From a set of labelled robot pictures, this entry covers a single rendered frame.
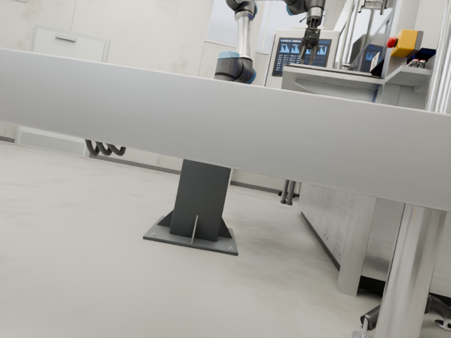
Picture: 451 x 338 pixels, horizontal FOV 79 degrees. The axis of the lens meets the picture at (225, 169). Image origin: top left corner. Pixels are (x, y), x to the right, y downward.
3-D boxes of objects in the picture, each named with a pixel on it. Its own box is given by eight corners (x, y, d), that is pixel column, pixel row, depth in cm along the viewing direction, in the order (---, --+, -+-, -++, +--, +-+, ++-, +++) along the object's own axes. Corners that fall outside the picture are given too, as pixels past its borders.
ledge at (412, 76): (423, 88, 106) (424, 82, 106) (443, 76, 94) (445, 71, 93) (384, 82, 109) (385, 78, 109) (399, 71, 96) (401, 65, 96)
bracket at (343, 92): (366, 121, 122) (372, 92, 122) (368, 119, 119) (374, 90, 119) (289, 108, 128) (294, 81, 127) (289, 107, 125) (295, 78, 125)
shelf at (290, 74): (352, 119, 178) (353, 115, 178) (404, 87, 109) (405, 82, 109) (278, 106, 186) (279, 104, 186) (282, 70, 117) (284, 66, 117)
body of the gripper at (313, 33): (303, 39, 130) (307, 14, 129) (301, 47, 138) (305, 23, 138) (319, 41, 128) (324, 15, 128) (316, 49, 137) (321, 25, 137)
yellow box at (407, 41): (409, 58, 106) (413, 39, 106) (419, 50, 99) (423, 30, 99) (388, 55, 107) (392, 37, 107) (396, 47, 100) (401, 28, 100)
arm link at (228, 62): (209, 72, 150) (214, 47, 150) (225, 81, 160) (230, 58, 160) (225, 71, 142) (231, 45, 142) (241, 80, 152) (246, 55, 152)
